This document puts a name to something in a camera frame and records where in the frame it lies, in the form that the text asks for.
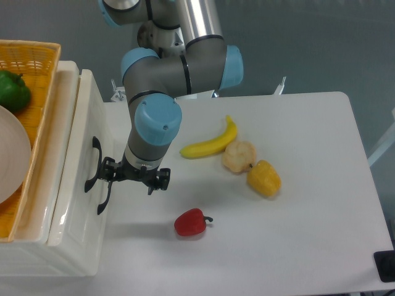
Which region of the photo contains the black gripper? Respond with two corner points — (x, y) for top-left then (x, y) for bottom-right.
(98, 157), (171, 196)

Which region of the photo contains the white drawer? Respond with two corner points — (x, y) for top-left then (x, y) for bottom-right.
(48, 69), (114, 261)

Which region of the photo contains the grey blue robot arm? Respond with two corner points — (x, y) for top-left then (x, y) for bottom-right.
(85, 1), (244, 191)

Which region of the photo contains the white plastic drawer cabinet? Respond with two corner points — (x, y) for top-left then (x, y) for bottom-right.
(1, 61), (104, 276)

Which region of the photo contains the red bell pepper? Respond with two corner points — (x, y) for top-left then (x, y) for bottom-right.
(174, 208), (214, 237)

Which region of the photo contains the yellow banana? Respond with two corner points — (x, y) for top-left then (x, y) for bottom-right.
(180, 115), (238, 159)

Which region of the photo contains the beige peeled fruit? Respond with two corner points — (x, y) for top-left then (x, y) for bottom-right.
(222, 141), (257, 173)

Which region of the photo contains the beige round plate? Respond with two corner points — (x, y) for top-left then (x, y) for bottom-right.
(1, 107), (31, 203)

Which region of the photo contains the yellow bell pepper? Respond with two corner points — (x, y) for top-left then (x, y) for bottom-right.
(247, 160), (281, 198)

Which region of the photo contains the green bell pepper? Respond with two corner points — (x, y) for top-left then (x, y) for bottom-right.
(1, 70), (31, 113)

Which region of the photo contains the yellow woven basket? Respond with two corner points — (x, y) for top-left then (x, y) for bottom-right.
(1, 39), (61, 243)

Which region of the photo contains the black device at edge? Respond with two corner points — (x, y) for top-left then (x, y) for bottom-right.
(373, 250), (395, 282)

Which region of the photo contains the black top drawer handle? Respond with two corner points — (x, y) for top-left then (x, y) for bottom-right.
(84, 136), (102, 192)

